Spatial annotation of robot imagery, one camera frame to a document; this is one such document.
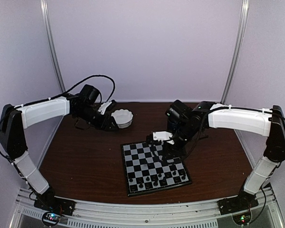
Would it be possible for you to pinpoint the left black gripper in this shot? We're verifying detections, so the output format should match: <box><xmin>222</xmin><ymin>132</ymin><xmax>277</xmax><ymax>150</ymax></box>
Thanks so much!
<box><xmin>75</xmin><ymin>105</ymin><xmax>120</xmax><ymax>132</ymax></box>

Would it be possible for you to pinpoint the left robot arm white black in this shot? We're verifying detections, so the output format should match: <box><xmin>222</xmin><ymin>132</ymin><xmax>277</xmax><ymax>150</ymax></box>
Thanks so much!
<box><xmin>0</xmin><ymin>85</ymin><xmax>119</xmax><ymax>211</ymax></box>

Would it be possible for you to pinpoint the folding black silver chessboard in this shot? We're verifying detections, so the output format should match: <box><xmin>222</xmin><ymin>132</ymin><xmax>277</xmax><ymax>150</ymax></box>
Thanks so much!
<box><xmin>121</xmin><ymin>142</ymin><xmax>192</xmax><ymax>197</ymax></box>

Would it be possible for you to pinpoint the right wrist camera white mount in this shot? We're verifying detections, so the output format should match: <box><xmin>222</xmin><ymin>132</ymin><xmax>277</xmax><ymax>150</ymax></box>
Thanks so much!
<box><xmin>152</xmin><ymin>131</ymin><xmax>174</xmax><ymax>145</ymax></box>

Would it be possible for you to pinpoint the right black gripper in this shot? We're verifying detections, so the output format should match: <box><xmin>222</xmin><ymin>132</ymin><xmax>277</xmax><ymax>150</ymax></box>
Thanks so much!
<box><xmin>161</xmin><ymin>121</ymin><xmax>200</xmax><ymax>162</ymax></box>

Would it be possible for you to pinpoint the green led circuit board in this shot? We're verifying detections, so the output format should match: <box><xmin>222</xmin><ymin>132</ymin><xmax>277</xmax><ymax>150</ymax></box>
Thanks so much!
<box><xmin>233</xmin><ymin>214</ymin><xmax>251</xmax><ymax>225</ymax></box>
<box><xmin>42</xmin><ymin>212</ymin><xmax>61</xmax><ymax>224</ymax></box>

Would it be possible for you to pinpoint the left black braided cable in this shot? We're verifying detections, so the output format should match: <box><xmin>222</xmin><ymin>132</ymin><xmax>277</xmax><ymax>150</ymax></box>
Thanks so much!
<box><xmin>47</xmin><ymin>75</ymin><xmax>116</xmax><ymax>104</ymax></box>

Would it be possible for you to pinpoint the dark blue ceramic mug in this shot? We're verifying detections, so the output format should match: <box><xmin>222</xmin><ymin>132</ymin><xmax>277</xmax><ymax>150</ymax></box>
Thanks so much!
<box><xmin>167</xmin><ymin>119</ymin><xmax>178</xmax><ymax>132</ymax></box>

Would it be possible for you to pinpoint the aluminium front rail frame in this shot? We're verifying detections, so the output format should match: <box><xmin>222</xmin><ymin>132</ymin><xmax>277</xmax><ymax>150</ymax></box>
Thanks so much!
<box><xmin>7</xmin><ymin>187</ymin><xmax>285</xmax><ymax>228</ymax></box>

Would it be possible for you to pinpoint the left green led circuit board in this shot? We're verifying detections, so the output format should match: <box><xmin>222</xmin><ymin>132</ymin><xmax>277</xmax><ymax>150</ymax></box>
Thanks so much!
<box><xmin>42</xmin><ymin>212</ymin><xmax>61</xmax><ymax>224</ymax></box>

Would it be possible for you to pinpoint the left aluminium corner post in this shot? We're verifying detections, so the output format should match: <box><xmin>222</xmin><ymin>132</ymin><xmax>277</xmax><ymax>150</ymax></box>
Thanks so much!
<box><xmin>40</xmin><ymin>0</ymin><xmax>70</xmax><ymax>106</ymax></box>

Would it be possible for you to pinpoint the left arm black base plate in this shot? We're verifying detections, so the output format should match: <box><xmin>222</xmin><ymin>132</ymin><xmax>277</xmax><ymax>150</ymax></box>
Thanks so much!
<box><xmin>34</xmin><ymin>196</ymin><xmax>76</xmax><ymax>216</ymax></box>

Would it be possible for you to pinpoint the aluminium corner post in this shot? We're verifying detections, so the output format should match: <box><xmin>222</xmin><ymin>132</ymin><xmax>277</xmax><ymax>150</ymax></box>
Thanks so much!
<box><xmin>221</xmin><ymin>0</ymin><xmax>250</xmax><ymax>104</ymax></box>
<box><xmin>40</xmin><ymin>0</ymin><xmax>70</xmax><ymax>106</ymax></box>

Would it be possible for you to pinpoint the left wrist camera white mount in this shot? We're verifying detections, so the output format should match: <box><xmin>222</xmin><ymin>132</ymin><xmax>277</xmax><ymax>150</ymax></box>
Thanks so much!
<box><xmin>98</xmin><ymin>100</ymin><xmax>116</xmax><ymax>115</ymax></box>

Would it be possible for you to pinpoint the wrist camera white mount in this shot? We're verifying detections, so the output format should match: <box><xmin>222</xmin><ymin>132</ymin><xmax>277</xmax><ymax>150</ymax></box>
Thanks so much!
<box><xmin>98</xmin><ymin>100</ymin><xmax>116</xmax><ymax>115</ymax></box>
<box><xmin>152</xmin><ymin>131</ymin><xmax>174</xmax><ymax>145</ymax></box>

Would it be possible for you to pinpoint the white scalloped ceramic bowl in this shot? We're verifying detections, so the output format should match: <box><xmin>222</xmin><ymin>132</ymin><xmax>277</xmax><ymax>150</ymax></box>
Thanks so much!
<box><xmin>111</xmin><ymin>109</ymin><xmax>133</xmax><ymax>129</ymax></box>

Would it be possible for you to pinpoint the right green led circuit board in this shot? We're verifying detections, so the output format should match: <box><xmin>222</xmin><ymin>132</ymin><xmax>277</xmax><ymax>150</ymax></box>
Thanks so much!
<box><xmin>233</xmin><ymin>214</ymin><xmax>251</xmax><ymax>225</ymax></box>

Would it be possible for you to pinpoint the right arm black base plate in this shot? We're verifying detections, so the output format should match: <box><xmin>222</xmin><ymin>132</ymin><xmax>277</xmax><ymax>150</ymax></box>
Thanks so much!
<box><xmin>218</xmin><ymin>196</ymin><xmax>259</xmax><ymax>215</ymax></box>

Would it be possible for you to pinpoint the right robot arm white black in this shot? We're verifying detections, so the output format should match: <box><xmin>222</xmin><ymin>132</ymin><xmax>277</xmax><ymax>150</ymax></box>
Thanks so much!
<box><xmin>152</xmin><ymin>100</ymin><xmax>285</xmax><ymax>210</ymax></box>

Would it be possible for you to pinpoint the right aluminium corner post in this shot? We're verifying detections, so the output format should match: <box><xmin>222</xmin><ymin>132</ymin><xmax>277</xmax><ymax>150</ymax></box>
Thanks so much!
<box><xmin>221</xmin><ymin>0</ymin><xmax>250</xmax><ymax>104</ymax></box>

